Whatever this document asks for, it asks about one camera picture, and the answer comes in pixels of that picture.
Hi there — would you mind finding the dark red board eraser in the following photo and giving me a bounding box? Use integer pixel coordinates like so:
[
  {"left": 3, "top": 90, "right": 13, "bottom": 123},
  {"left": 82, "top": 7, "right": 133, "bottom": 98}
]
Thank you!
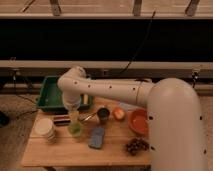
[{"left": 53, "top": 116, "right": 70, "bottom": 126}]

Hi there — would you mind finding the grey cloth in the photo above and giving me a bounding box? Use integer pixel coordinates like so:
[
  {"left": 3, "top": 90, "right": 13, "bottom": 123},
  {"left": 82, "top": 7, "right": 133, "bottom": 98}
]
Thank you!
[{"left": 118, "top": 103, "right": 137, "bottom": 111}]

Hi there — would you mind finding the wooden board table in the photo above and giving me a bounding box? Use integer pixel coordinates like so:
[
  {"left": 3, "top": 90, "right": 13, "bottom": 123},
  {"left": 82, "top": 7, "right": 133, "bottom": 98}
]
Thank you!
[{"left": 21, "top": 96, "right": 153, "bottom": 167}]

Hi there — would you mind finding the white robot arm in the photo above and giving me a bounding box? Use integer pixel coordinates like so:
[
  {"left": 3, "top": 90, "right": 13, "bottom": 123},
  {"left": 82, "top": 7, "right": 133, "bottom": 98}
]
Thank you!
[{"left": 58, "top": 66, "right": 208, "bottom": 171}]

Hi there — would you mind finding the bunch of dark grapes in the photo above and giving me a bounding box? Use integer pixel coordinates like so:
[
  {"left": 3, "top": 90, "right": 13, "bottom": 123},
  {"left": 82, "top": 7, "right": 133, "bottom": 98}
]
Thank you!
[{"left": 125, "top": 138, "right": 149, "bottom": 156}]

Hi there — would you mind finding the metal spoon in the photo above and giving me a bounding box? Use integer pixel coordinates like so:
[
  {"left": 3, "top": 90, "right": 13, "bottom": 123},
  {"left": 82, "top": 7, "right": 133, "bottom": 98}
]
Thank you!
[{"left": 81, "top": 113, "right": 97, "bottom": 122}]

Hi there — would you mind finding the dark metal cup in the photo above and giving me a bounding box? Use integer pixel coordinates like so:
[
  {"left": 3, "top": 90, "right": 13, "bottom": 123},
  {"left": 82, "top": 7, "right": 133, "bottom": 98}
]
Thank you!
[{"left": 97, "top": 108, "right": 110, "bottom": 124}]

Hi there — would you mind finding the blue sponge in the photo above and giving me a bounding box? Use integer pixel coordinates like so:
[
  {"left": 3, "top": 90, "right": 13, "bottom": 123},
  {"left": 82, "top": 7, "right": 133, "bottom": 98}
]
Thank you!
[{"left": 88, "top": 127, "right": 105, "bottom": 149}]

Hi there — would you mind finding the green plastic cup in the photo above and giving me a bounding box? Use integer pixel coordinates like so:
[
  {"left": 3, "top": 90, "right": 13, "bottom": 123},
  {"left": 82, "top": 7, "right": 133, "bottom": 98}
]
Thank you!
[{"left": 68, "top": 122, "right": 83, "bottom": 137}]

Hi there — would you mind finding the green plastic tray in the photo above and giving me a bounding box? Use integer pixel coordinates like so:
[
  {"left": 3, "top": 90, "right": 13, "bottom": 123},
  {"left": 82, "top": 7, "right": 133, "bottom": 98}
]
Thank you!
[{"left": 36, "top": 75, "right": 94, "bottom": 113}]

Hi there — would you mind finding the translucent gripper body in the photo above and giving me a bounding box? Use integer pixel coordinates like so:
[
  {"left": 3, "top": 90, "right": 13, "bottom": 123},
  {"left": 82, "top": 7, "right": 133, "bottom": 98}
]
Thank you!
[{"left": 62, "top": 93, "right": 81, "bottom": 122}]

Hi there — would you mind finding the orange apple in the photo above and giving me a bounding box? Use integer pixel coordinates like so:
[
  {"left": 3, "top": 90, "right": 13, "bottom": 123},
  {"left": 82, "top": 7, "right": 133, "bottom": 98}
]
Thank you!
[{"left": 113, "top": 107, "right": 126, "bottom": 121}]

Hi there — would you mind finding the orange bowl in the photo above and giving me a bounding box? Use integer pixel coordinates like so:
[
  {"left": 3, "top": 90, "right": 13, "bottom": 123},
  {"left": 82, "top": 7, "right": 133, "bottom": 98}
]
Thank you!
[{"left": 128, "top": 109, "right": 148, "bottom": 136}]

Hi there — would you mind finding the black power cable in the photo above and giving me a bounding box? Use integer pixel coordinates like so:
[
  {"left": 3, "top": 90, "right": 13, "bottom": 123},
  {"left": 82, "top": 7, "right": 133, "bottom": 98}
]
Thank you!
[{"left": 119, "top": 10, "right": 157, "bottom": 76}]

